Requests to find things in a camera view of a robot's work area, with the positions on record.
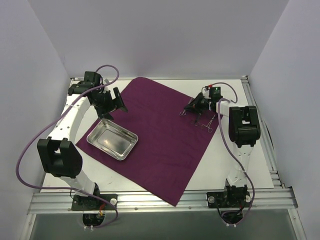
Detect steel instrument tray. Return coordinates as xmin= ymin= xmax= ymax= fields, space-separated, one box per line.
xmin=86 ymin=119 xmax=139 ymax=161

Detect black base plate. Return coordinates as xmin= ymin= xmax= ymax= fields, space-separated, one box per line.
xmin=71 ymin=193 xmax=118 ymax=211
xmin=206 ymin=191 xmax=251 ymax=209

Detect aluminium rail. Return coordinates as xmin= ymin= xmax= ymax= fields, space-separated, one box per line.
xmin=241 ymin=75 xmax=285 ymax=189
xmin=27 ymin=188 xmax=298 ymax=214

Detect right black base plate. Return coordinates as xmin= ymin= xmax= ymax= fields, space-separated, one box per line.
xmin=206 ymin=191 xmax=251 ymax=209

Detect aluminium front rail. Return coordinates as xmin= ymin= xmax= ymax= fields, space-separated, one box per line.
xmin=27 ymin=188 xmax=298 ymax=214

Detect steel forceps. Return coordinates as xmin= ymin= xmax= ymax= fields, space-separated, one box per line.
xmin=201 ymin=115 xmax=216 ymax=133
xmin=179 ymin=109 xmax=187 ymax=116

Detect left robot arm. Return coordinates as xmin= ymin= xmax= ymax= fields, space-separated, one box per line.
xmin=37 ymin=71 xmax=128 ymax=210

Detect steel surgical scissors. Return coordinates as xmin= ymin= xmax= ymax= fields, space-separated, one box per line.
xmin=190 ymin=113 xmax=202 ymax=127

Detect aluminium right rail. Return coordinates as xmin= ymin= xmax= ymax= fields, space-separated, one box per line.
xmin=241 ymin=75 xmax=285 ymax=189

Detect purple cloth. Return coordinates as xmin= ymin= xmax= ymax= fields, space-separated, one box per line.
xmin=76 ymin=77 xmax=226 ymax=206

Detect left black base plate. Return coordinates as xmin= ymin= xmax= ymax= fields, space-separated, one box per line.
xmin=71 ymin=193 xmax=118 ymax=211

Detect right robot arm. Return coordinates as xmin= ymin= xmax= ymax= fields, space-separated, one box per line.
xmin=182 ymin=93 xmax=261 ymax=207

